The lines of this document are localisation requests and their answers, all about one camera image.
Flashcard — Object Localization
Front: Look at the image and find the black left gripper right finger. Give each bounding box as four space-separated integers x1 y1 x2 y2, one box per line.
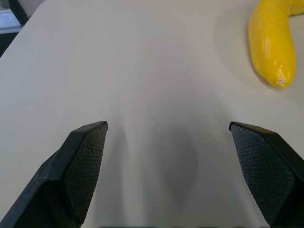
228 121 304 228

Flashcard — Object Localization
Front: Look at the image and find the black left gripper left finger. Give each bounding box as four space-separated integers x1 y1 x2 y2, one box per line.
0 121 109 228

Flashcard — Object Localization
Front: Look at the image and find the yellow toy banana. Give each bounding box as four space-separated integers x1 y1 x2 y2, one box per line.
248 0 304 89

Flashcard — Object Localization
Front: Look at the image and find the dark window frame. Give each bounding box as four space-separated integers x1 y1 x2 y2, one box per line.
0 0 38 59

